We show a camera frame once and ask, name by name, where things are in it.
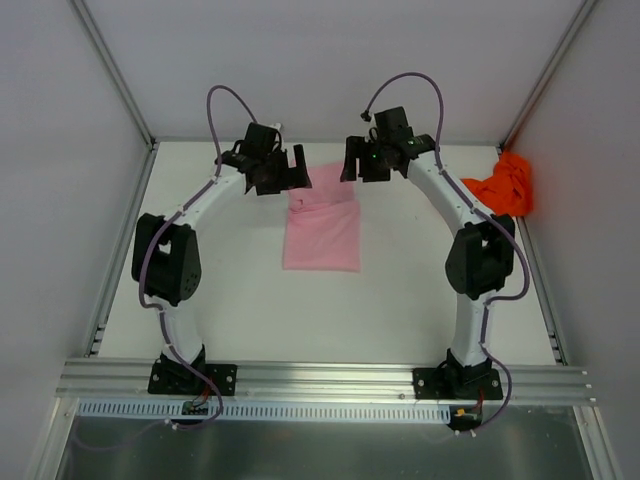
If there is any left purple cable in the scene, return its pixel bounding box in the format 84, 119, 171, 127
137, 85, 261, 431

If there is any right aluminium frame post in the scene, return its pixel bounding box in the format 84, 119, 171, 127
499, 0, 600, 151

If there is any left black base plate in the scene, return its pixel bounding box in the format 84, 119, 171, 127
147, 359, 238, 397

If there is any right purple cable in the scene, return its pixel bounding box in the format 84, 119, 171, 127
360, 70, 531, 431

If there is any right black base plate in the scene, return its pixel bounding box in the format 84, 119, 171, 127
411, 367, 504, 401

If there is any purple cable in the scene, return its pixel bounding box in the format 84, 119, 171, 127
360, 70, 531, 431
137, 85, 261, 431

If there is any aluminium mounting rail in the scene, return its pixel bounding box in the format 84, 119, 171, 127
55, 357, 597, 406

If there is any slotted cable duct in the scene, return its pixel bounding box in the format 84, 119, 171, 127
76, 399, 451, 425

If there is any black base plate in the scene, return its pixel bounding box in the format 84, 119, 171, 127
411, 367, 504, 401
147, 359, 238, 397

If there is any pink t shirt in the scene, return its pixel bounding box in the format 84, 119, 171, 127
282, 163, 361, 273

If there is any orange t shirt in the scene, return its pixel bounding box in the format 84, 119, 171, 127
462, 151, 534, 217

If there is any aluminium frame post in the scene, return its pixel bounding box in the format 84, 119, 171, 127
68, 0, 156, 150
499, 0, 600, 151

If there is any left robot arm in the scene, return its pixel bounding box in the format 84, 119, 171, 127
131, 122, 312, 395

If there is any left aluminium frame post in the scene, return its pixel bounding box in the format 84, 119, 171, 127
68, 0, 156, 150

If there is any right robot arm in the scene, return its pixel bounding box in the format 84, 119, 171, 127
340, 107, 515, 399

